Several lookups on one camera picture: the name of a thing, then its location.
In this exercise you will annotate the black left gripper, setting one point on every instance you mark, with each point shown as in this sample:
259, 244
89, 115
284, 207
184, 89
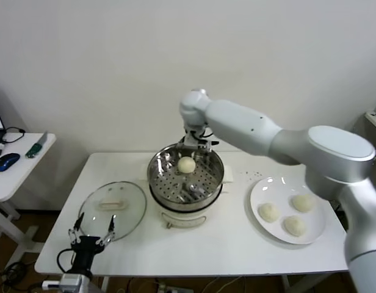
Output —
84, 248

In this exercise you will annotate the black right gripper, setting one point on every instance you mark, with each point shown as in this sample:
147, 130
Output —
194, 149

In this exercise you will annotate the white steamed baozi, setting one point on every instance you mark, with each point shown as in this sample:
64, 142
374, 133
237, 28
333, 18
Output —
268, 212
186, 164
303, 203
295, 226

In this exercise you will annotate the round glass pot lid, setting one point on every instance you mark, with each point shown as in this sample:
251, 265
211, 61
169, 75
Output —
130, 210

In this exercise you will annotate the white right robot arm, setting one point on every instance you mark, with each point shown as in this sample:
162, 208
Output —
267, 131

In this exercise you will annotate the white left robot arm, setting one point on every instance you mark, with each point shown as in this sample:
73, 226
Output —
88, 288

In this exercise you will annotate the perforated steel steamer basket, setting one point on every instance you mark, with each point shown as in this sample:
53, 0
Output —
203, 189

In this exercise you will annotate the white oval plate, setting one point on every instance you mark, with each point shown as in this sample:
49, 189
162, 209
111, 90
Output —
267, 192

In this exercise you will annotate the white side table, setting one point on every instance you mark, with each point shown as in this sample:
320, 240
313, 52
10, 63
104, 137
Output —
23, 174

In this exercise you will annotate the white power strip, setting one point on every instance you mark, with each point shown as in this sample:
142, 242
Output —
169, 289

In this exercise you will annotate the blue computer mouse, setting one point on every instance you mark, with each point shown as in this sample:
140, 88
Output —
6, 161

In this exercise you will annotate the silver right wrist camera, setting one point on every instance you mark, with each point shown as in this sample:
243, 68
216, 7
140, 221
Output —
195, 138

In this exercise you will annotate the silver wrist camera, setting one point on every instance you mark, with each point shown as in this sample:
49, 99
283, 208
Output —
72, 279
195, 138

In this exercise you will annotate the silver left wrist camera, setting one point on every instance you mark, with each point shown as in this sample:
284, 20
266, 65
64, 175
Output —
72, 279

